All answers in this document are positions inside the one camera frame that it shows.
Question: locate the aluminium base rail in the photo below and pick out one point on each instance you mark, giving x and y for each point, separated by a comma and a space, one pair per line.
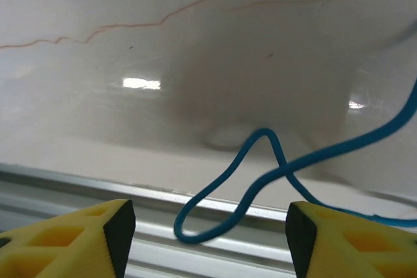
65, 190

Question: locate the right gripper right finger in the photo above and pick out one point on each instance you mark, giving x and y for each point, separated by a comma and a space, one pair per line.
358, 248

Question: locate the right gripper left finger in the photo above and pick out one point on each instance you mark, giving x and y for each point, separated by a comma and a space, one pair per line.
58, 245

